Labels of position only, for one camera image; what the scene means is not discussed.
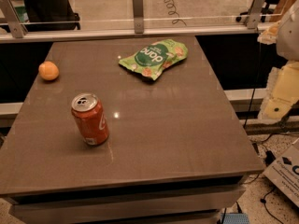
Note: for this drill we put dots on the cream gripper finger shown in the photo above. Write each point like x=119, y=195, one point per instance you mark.
x=269, y=36
x=282, y=92

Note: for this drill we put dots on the red coke can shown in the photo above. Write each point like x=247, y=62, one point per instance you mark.
x=88, y=113

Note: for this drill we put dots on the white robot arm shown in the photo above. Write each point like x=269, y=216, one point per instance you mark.
x=287, y=44

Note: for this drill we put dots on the green rice chip bag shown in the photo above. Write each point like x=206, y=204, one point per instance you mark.
x=153, y=59

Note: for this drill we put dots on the white printed sign board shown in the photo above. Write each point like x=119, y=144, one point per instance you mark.
x=283, y=172

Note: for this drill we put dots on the blue floor box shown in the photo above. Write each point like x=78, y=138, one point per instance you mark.
x=234, y=219

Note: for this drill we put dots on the orange fruit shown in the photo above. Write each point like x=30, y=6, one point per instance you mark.
x=48, y=71

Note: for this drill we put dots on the black office chair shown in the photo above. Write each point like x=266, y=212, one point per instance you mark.
x=50, y=15

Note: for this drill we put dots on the clear acrylic barrier panel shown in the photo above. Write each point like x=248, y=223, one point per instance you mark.
x=158, y=14

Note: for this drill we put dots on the right metal barrier bracket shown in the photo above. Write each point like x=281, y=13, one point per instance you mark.
x=254, y=14

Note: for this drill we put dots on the metal barrier bracket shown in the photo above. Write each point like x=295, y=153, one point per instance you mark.
x=138, y=14
x=16, y=28
x=254, y=14

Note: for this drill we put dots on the middle metal barrier bracket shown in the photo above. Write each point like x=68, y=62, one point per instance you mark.
x=138, y=14

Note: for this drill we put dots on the left metal barrier bracket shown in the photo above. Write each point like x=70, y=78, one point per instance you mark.
x=16, y=28

